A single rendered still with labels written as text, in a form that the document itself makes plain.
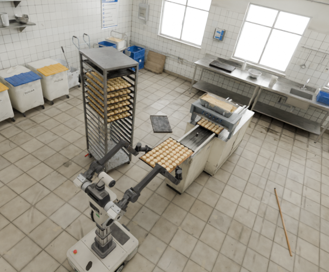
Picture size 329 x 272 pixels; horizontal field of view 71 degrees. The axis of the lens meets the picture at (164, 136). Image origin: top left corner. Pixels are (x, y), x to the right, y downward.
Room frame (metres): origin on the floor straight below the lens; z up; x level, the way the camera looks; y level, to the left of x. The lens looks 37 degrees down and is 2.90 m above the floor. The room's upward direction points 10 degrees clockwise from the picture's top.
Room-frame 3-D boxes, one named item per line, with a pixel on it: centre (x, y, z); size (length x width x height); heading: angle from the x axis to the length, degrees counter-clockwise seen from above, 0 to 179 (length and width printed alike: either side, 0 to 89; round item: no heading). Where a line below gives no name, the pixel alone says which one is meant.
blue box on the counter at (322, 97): (4.95, -3.41, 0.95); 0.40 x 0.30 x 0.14; 68
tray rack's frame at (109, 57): (2.83, 0.87, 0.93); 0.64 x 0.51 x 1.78; 48
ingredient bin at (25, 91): (3.88, 2.95, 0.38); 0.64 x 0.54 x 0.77; 65
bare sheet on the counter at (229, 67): (5.95, -1.15, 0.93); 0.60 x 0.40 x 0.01; 67
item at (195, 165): (2.71, -0.46, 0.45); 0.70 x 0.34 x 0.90; 149
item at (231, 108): (3.14, -0.72, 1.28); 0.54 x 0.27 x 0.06; 59
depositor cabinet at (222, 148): (3.55, -0.96, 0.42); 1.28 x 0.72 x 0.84; 149
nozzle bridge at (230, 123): (3.14, -0.72, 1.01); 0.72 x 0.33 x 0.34; 59
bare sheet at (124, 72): (2.83, 0.88, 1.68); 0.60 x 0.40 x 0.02; 48
